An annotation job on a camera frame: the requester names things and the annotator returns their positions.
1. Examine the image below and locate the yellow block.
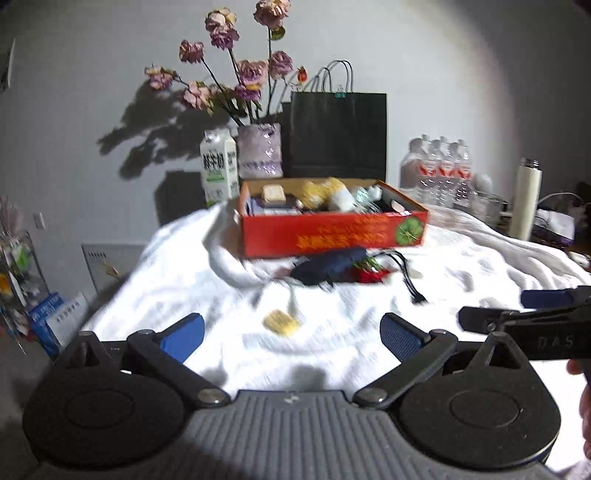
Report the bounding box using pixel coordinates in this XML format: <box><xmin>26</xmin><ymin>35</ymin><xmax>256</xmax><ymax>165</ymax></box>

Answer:
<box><xmin>263</xmin><ymin>310</ymin><xmax>301</xmax><ymax>336</ymax></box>

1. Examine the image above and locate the black paper bag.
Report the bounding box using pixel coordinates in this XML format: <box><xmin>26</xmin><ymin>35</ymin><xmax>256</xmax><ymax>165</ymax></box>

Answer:
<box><xmin>281</xmin><ymin>60</ymin><xmax>387</xmax><ymax>181</ymax></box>

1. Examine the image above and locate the navy blue pouch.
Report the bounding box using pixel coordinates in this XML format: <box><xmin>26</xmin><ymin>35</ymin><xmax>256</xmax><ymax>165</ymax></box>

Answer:
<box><xmin>290</xmin><ymin>247</ymin><xmax>370</xmax><ymax>284</ymax></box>

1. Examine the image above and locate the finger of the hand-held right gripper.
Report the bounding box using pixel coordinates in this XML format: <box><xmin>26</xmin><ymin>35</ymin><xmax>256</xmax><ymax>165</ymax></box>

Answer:
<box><xmin>521</xmin><ymin>286</ymin><xmax>591</xmax><ymax>310</ymax></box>
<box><xmin>458</xmin><ymin>306</ymin><xmax>522</xmax><ymax>333</ymax></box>

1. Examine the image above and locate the dried pink flower bouquet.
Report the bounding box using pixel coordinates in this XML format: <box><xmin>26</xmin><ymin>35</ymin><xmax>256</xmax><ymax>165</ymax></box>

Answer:
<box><xmin>144</xmin><ymin>0</ymin><xmax>308</xmax><ymax>127</ymax></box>

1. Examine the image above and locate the blue white carton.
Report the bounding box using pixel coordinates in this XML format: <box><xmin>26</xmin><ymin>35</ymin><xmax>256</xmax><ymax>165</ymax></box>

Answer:
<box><xmin>28</xmin><ymin>292</ymin><xmax>90</xmax><ymax>358</ymax></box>

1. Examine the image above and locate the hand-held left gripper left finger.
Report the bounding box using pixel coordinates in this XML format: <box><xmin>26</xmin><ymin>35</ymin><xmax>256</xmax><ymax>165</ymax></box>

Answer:
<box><xmin>58</xmin><ymin>312</ymin><xmax>232</xmax><ymax>408</ymax></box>

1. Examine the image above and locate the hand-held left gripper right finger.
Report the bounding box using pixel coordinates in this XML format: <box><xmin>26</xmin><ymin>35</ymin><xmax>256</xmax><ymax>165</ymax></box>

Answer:
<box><xmin>352</xmin><ymin>312</ymin><xmax>532</xmax><ymax>411</ymax></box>

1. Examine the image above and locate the red cardboard box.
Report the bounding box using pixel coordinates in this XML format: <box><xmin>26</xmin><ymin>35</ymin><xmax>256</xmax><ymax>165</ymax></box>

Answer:
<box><xmin>238</xmin><ymin>178</ymin><xmax>429</xmax><ymax>259</ymax></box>

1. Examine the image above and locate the person's right hand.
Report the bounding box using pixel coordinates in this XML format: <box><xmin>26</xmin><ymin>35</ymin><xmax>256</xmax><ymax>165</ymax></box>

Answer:
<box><xmin>568</xmin><ymin>359</ymin><xmax>591</xmax><ymax>460</ymax></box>

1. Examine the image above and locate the white towel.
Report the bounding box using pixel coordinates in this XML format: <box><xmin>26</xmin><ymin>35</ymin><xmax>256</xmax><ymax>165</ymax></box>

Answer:
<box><xmin>81</xmin><ymin>198</ymin><xmax>591</xmax><ymax>398</ymax></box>

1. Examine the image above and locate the yellow white plush toy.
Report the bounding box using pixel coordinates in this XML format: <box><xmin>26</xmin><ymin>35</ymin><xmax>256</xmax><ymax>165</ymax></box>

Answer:
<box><xmin>302</xmin><ymin>178</ymin><xmax>354</xmax><ymax>213</ymax></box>

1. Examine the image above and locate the red packet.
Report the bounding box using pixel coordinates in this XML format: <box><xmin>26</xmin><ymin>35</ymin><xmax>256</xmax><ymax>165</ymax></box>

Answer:
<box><xmin>351</xmin><ymin>258</ymin><xmax>393</xmax><ymax>283</ymax></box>

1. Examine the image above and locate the white green milk carton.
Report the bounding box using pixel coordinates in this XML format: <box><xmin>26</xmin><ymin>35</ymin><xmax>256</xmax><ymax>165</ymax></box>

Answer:
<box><xmin>199</xmin><ymin>128</ymin><xmax>240</xmax><ymax>208</ymax></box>

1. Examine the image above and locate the purple woven pouch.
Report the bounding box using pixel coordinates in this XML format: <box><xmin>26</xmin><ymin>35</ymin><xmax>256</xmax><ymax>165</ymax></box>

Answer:
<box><xmin>245</xmin><ymin>194</ymin><xmax>303</xmax><ymax>217</ymax></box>

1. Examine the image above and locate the white thermos flask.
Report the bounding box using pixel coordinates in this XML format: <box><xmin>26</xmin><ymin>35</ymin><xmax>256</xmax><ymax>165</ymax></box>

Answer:
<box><xmin>509</xmin><ymin>158</ymin><xmax>541</xmax><ymax>241</ymax></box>

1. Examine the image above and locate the purple box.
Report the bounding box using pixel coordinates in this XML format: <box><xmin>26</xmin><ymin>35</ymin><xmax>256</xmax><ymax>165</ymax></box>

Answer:
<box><xmin>531</xmin><ymin>208</ymin><xmax>578</xmax><ymax>247</ymax></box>

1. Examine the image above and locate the clear glass container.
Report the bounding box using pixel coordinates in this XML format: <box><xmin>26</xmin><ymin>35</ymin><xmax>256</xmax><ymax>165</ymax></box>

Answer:
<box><xmin>471</xmin><ymin>191</ymin><xmax>509</xmax><ymax>227</ymax></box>

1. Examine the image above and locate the metal wire shelf rack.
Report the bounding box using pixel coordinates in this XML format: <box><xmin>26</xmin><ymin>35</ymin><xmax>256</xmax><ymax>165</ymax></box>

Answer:
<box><xmin>0</xmin><ymin>198</ymin><xmax>51</xmax><ymax>342</ymax></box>

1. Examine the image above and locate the black cable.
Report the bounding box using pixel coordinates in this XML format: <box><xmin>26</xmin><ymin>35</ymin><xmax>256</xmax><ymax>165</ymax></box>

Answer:
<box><xmin>369</xmin><ymin>249</ymin><xmax>428</xmax><ymax>305</ymax></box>

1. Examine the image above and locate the white vented panel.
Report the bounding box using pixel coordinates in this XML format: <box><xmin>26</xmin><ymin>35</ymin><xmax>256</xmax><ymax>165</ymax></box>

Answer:
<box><xmin>82</xmin><ymin>244</ymin><xmax>146</xmax><ymax>296</ymax></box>

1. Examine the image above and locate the pack of water bottles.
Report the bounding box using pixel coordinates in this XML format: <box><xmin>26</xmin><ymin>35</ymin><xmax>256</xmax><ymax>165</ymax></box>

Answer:
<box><xmin>399</xmin><ymin>135</ymin><xmax>474</xmax><ymax>208</ymax></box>

